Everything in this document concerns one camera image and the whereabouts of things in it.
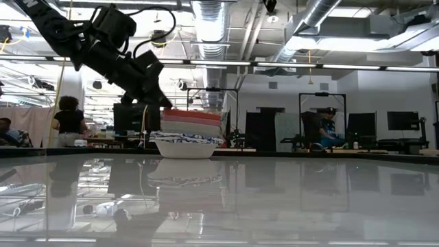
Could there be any black monitor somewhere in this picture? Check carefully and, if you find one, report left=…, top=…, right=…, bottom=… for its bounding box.
left=386, top=111, right=420, bottom=131
left=112, top=102, right=161, bottom=133
left=347, top=112, right=377, bottom=138

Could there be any blue patterned paper bowl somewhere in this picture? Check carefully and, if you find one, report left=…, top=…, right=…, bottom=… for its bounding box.
left=149, top=137, right=224, bottom=143
left=150, top=130, right=224, bottom=137
left=149, top=134, right=224, bottom=141
left=150, top=139, right=224, bottom=160

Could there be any black round ceiling fixture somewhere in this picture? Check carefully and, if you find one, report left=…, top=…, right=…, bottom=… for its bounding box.
left=150, top=30, right=167, bottom=48

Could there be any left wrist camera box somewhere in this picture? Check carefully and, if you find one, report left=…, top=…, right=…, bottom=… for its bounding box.
left=136, top=50, right=165, bottom=81

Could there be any black gantry frame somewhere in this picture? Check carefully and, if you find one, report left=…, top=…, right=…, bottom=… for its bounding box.
left=187, top=87, right=239, bottom=138
left=298, top=91, right=346, bottom=152

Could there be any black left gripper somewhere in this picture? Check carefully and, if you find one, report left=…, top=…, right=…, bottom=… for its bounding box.
left=80, top=40, right=174, bottom=108

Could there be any black aluminium table frame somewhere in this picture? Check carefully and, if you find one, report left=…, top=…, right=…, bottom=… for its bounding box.
left=0, top=146, right=439, bottom=165

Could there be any pink curtain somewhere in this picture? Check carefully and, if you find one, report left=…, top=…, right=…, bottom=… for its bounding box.
left=0, top=106, right=51, bottom=148

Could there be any pink plastic bowl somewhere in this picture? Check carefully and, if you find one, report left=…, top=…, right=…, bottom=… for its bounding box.
left=161, top=115, right=222, bottom=128

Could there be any silver ventilation duct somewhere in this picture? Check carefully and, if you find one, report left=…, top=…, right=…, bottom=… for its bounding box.
left=274, top=0, right=344, bottom=68
left=191, top=0, right=230, bottom=86

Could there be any white plastic bowl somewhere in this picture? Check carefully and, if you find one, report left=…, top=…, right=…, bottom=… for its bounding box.
left=161, top=120, right=222, bottom=137

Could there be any white panel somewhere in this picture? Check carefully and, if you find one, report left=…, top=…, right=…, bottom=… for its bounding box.
left=274, top=113, right=300, bottom=152

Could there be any black cabinet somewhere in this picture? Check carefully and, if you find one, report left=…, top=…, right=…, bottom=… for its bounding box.
left=245, top=108, right=275, bottom=152

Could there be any person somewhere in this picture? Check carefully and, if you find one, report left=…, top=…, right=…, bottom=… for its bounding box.
left=51, top=95, right=88, bottom=148
left=317, top=107, right=346, bottom=148
left=0, top=117, right=34, bottom=148

